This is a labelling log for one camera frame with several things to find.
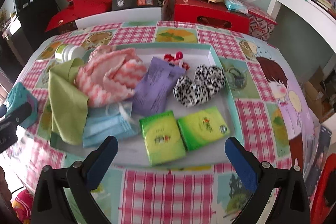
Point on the light blue wipes pack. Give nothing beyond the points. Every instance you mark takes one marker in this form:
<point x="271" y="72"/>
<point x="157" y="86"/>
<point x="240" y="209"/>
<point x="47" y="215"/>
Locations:
<point x="236" y="6"/>

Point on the purple baby wipes pack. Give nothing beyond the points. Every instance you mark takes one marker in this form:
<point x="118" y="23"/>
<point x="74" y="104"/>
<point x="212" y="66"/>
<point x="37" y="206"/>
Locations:
<point x="150" y="94"/>

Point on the white shallow tray teal rim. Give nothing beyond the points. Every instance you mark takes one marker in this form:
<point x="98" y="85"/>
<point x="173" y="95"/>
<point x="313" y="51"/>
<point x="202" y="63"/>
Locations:
<point x="132" y="151"/>

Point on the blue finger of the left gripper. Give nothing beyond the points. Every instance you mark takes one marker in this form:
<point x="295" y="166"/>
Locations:
<point x="18" y="115"/>

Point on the patchwork cake print tablecloth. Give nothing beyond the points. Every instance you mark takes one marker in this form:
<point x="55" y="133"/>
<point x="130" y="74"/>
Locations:
<point x="273" y="115"/>

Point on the white green pill bottle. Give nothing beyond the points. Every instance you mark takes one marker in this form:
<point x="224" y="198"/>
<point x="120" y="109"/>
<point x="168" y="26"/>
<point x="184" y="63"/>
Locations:
<point x="67" y="52"/>

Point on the light green cloth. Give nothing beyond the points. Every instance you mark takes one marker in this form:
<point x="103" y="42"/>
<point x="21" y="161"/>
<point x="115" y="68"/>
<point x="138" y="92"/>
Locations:
<point x="69" y="106"/>

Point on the black box with QR label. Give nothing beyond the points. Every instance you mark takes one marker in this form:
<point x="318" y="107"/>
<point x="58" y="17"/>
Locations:
<point x="118" y="5"/>

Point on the blue face mask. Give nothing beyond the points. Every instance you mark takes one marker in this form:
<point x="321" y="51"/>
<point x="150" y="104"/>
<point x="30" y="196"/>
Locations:
<point x="111" y="120"/>

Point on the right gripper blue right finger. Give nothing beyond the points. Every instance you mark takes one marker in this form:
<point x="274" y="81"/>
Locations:
<point x="244" y="162"/>

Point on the black white leopard scrunchie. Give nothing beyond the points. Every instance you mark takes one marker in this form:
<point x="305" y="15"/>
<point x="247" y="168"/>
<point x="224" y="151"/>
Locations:
<point x="207" y="82"/>

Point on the white foam board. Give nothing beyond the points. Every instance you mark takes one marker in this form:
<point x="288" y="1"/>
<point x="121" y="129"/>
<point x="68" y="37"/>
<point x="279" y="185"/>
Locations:
<point x="128" y="15"/>

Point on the pink white knitted cloth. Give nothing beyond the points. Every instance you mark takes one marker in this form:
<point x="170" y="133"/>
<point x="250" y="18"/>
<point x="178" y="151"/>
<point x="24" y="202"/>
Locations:
<point x="110" y="75"/>

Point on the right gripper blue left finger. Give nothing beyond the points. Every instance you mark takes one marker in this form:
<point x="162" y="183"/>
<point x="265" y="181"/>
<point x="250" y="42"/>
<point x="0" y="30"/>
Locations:
<point x="98" y="162"/>

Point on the red patterned gift box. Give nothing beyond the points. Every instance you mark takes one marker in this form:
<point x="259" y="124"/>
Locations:
<point x="261" y="24"/>

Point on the green tissue pack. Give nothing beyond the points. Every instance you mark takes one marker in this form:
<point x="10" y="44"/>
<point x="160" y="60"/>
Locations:
<point x="202" y="128"/>
<point x="162" y="138"/>

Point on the white shelf unit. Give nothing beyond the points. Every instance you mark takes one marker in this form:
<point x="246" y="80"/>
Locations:
<point x="312" y="14"/>

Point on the red box with cutout handle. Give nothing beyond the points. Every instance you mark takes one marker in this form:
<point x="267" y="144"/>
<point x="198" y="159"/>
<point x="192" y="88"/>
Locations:
<point x="210" y="14"/>

